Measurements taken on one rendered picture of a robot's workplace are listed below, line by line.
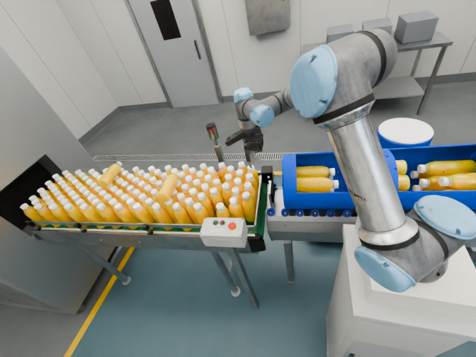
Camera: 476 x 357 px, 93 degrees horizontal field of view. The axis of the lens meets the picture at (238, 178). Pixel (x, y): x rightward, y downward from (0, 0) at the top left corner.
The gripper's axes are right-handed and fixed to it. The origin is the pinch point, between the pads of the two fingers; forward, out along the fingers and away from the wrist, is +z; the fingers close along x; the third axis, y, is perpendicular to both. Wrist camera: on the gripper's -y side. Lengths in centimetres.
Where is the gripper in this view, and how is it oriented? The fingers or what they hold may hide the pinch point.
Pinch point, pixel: (250, 161)
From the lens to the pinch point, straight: 109.8
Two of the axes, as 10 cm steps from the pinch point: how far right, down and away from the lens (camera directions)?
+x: 1.5, -7.0, 6.9
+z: 1.8, 7.1, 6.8
